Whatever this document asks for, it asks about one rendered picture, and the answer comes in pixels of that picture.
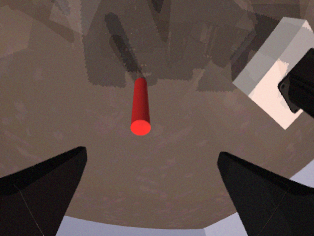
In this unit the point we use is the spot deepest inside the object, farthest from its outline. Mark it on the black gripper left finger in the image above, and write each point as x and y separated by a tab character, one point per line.
33	201

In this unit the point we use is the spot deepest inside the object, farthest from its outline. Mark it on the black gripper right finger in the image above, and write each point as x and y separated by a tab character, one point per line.
267	204

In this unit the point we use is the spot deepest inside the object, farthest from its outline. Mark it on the red peg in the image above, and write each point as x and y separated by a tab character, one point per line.
140	115

